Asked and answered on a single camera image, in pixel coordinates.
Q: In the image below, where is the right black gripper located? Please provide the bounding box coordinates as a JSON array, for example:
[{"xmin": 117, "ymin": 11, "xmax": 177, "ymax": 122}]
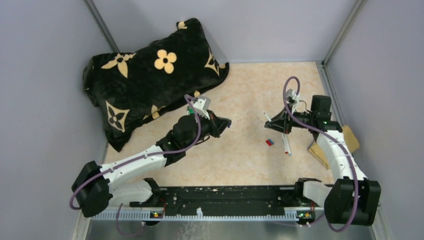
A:
[{"xmin": 264, "ymin": 102, "xmax": 315, "ymax": 135}]

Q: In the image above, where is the white red-tip pen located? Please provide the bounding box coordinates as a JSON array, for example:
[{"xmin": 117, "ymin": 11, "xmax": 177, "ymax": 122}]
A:
[{"xmin": 281, "ymin": 133, "xmax": 289, "ymax": 154}]

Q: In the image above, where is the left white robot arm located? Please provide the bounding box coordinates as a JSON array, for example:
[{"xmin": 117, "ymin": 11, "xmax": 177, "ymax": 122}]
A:
[{"xmin": 69, "ymin": 110, "xmax": 232, "ymax": 218}]

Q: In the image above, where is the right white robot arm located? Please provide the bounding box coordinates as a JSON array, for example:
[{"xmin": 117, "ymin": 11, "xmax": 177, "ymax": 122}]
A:
[{"xmin": 264, "ymin": 92, "xmax": 381, "ymax": 226}]

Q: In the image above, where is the white light-blue pen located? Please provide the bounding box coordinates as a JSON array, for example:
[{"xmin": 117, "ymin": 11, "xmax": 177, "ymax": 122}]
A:
[{"xmin": 285, "ymin": 134, "xmax": 292, "ymax": 156}]

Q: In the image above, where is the black floral plush blanket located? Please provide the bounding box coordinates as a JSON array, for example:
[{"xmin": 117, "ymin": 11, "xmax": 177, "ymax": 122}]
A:
[{"xmin": 82, "ymin": 17, "xmax": 230, "ymax": 152}]

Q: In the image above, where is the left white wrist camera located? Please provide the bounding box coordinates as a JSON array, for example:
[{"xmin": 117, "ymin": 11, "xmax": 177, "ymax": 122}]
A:
[{"xmin": 192, "ymin": 95, "xmax": 211, "ymax": 120}]

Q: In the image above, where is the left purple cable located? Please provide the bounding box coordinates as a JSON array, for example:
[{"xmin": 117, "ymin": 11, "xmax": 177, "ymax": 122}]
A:
[{"xmin": 68, "ymin": 94, "xmax": 203, "ymax": 238}]

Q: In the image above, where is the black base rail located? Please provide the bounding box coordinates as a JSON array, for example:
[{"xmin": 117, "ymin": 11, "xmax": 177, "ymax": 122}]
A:
[{"xmin": 129, "ymin": 185, "xmax": 319, "ymax": 217}]

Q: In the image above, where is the grey cable duct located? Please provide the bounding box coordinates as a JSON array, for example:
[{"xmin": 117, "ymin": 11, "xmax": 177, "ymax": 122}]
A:
[{"xmin": 91, "ymin": 210, "xmax": 301, "ymax": 223}]

